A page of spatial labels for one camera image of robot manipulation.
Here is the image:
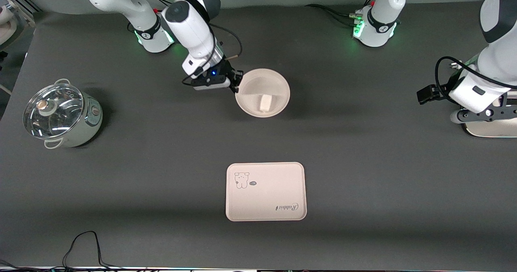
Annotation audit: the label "round cream plate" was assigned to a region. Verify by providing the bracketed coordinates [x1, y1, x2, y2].
[235, 68, 291, 118]

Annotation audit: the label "cream rectangular rabbit tray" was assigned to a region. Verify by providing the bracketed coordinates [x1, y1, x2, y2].
[225, 162, 307, 222]

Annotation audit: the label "cream toaster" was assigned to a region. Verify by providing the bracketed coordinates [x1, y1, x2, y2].
[462, 94, 517, 138]

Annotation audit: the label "pale green cooking pot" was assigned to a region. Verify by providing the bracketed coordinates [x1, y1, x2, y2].
[23, 78, 103, 149]

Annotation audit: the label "dark grey table mat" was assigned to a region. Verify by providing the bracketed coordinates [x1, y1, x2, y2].
[0, 0, 517, 271]

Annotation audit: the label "glass pot lid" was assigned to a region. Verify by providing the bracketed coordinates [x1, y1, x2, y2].
[23, 84, 84, 139]

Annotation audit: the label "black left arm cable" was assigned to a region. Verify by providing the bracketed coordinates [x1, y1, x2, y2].
[435, 56, 517, 103]

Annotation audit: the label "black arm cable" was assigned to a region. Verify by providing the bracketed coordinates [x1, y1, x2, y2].
[182, 23, 243, 87]
[435, 56, 517, 103]

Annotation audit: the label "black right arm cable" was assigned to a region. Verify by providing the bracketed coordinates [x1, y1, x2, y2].
[182, 23, 243, 87]

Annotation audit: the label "black left arm base cables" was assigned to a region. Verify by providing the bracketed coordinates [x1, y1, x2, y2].
[305, 0, 378, 27]

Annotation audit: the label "thin black looped cable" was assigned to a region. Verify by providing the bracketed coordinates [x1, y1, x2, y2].
[63, 231, 122, 271]

